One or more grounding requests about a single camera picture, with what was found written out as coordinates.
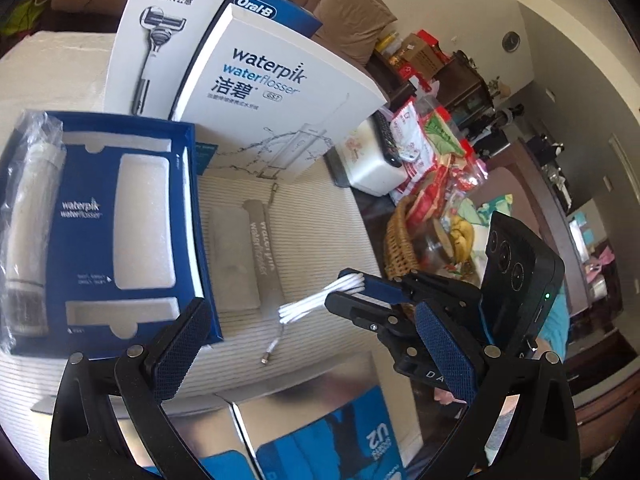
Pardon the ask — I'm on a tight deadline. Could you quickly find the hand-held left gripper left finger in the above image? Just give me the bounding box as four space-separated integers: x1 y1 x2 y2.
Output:
49 298 213 480

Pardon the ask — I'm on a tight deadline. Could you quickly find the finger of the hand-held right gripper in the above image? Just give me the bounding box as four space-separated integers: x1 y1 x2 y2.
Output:
339 269 482 311
325 292 427 349

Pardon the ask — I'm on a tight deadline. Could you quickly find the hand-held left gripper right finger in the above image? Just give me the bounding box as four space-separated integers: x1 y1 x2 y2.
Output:
414 301 576 480

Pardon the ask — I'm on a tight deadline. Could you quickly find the white charging cable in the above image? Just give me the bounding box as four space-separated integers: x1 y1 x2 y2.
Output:
259 272 364 366

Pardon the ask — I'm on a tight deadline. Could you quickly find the translucent plastic case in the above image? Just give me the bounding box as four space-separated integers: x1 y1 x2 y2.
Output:
206 204 264 314

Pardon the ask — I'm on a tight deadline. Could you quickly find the grey fabric pouch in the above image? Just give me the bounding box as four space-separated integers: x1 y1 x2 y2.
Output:
242 181 287 322

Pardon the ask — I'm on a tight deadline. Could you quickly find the blue water flosser tray box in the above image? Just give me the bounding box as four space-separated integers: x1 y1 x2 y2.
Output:
0 109 224 362

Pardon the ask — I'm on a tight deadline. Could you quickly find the cream striped desktop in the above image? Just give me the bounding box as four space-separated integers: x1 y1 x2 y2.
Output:
0 30 401 461

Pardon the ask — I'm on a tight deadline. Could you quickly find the wicker basket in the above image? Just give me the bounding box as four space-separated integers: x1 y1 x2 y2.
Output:
383 195 481 282

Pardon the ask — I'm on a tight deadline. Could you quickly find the silver box blue print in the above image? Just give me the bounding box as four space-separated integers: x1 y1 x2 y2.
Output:
232 351 427 480
112 392 251 480

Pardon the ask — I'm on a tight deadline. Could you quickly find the bunch of bananas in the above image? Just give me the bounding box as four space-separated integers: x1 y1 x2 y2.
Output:
446 216 476 266

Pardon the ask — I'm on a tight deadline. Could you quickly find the green patterned cloth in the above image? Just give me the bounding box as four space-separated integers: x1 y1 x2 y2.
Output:
475 194 517 227

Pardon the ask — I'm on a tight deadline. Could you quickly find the white storage box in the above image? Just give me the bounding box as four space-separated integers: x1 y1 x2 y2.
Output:
325 115 409 199

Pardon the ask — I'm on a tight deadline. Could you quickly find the dark wooden table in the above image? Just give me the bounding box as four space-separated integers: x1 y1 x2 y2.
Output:
564 350 640 442

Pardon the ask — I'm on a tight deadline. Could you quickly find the black remote control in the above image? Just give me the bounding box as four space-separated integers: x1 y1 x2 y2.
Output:
372 109 404 169

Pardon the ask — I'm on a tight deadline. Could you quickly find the blue paper card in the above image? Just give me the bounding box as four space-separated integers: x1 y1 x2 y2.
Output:
192 141 219 177

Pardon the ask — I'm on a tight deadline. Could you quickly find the white water flosser in plastic bag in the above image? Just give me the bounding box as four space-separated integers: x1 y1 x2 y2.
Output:
0 110 69 356

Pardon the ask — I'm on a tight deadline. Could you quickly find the dark wooden cabinet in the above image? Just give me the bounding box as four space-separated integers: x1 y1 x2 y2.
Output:
432 50 502 132

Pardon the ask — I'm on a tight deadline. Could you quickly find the brown cardboard box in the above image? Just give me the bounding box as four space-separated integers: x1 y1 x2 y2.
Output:
400 32 442 77

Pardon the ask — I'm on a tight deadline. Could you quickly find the brown sofa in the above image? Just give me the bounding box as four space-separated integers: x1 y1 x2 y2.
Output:
50 0 401 67

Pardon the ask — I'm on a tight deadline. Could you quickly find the white razor box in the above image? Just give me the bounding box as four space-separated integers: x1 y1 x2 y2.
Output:
102 0 236 121

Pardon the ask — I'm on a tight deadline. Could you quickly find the blue toothbrush box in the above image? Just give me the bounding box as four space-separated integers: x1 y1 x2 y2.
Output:
215 0 323 41

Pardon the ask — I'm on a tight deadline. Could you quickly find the green yellow bag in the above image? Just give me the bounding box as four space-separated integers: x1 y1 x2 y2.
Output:
10 0 52 37

